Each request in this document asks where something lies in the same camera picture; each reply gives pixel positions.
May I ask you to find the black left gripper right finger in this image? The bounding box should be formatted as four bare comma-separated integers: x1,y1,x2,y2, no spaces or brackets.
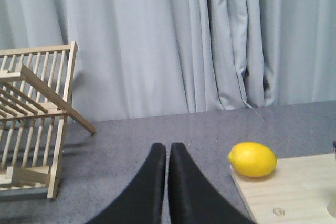
168,143,252,223

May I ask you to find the wooden cutting board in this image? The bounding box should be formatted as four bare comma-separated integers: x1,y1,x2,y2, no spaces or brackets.
230,153,335,223

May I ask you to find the yellow lemon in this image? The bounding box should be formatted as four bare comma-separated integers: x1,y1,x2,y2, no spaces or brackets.
227,142,277,177

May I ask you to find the wooden dish drying rack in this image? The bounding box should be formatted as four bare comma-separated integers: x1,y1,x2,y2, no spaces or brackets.
1,42,96,202

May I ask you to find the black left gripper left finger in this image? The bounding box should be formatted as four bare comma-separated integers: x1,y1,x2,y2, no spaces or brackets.
89,143,166,223

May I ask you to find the grey curtain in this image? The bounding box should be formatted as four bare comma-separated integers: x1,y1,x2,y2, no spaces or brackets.
1,0,335,121

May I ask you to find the silver double jigger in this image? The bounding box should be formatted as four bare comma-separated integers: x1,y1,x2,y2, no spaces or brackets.
327,141,336,218

